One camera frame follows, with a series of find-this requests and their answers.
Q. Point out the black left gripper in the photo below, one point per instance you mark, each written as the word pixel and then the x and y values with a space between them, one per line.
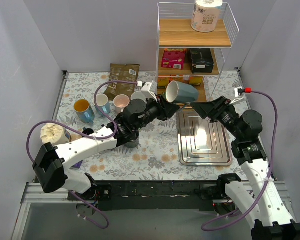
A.
pixel 161 107

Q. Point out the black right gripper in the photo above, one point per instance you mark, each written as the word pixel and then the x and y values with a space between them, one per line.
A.
pixel 215 110

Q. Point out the teal grey mug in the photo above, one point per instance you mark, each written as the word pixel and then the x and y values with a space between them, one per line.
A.
pixel 181 94

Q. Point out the white blue gradient mug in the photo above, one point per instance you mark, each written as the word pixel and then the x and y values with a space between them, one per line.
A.
pixel 138 95

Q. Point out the pink mug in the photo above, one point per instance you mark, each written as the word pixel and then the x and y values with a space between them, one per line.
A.
pixel 120 103

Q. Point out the dark green mug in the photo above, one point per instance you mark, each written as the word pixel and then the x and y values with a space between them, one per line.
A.
pixel 133 143

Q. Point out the light blue mug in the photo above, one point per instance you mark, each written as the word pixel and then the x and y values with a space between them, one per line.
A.
pixel 102 104

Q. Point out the navy blue mug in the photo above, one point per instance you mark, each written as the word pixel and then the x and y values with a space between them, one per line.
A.
pixel 87 131

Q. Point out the blue mug yellow inside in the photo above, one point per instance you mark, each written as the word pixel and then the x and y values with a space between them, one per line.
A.
pixel 84 111

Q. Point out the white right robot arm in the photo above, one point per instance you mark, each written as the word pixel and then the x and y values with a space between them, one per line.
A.
pixel 265 211

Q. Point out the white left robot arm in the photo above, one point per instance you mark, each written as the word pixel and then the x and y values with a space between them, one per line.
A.
pixel 52 164

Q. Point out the yellow sponge packs row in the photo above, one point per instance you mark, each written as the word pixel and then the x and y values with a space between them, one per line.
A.
pixel 164 80

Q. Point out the steel tray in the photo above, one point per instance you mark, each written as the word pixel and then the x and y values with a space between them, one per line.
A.
pixel 200 142

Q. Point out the black box on shelf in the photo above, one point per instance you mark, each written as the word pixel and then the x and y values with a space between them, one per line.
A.
pixel 201 61

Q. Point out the pink Mommy box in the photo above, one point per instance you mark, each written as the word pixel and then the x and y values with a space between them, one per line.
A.
pixel 173 58

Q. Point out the brown snack bag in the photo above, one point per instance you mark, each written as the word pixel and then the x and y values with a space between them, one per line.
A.
pixel 122 72

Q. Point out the toilet paper roll on shelf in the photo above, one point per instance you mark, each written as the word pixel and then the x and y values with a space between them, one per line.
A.
pixel 206 15

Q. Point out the purple small box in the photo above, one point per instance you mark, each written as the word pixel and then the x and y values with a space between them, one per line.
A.
pixel 77 165

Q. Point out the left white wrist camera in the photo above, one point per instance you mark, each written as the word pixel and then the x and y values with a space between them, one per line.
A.
pixel 148 89

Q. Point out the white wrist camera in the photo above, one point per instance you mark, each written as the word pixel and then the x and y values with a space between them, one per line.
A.
pixel 240 94
pixel 148 89

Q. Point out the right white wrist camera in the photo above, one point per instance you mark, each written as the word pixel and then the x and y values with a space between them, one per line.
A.
pixel 240 94

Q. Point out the white wire wooden shelf rack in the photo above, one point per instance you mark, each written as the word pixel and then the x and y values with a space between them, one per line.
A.
pixel 186 55

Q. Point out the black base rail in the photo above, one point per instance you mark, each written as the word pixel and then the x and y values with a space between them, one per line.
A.
pixel 156 195

